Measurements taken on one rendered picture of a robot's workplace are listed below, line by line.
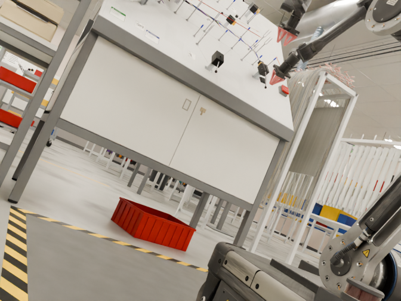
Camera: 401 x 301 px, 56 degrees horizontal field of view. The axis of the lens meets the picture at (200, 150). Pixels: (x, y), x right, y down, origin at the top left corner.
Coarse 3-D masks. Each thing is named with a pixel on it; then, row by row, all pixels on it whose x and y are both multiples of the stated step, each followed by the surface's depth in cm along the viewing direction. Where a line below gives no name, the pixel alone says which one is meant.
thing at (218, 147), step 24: (192, 120) 186; (216, 120) 192; (240, 120) 198; (192, 144) 187; (216, 144) 193; (240, 144) 199; (264, 144) 206; (192, 168) 189; (216, 168) 194; (240, 168) 201; (264, 168) 207; (240, 192) 202
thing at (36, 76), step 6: (24, 72) 594; (36, 72) 608; (30, 78) 636; (36, 78) 602; (54, 78) 621; (54, 84) 614; (12, 96) 590; (18, 96) 593; (12, 102) 632; (42, 102) 612; (6, 108) 588; (42, 108) 610; (18, 114) 603; (0, 126) 589; (30, 126) 605; (54, 132) 665; (54, 138) 621; (48, 144) 620
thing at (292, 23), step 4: (292, 16) 195; (288, 20) 197; (292, 20) 195; (296, 20) 195; (300, 20) 196; (284, 24) 195; (288, 24) 196; (292, 24) 195; (296, 24) 196; (288, 28) 195; (292, 28) 196
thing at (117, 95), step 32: (96, 64) 164; (128, 64) 170; (96, 96) 165; (128, 96) 171; (160, 96) 178; (192, 96) 185; (96, 128) 167; (128, 128) 173; (160, 128) 179; (160, 160) 181
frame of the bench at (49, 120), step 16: (80, 64) 161; (64, 96) 160; (48, 112) 209; (48, 128) 158; (64, 128) 161; (80, 128) 164; (32, 144) 207; (96, 144) 167; (112, 144) 170; (32, 160) 157; (144, 160) 177; (272, 160) 209; (16, 176) 205; (176, 176) 185; (16, 192) 155; (208, 192) 194; (224, 192) 198; (256, 208) 207; (192, 224) 254; (240, 240) 205
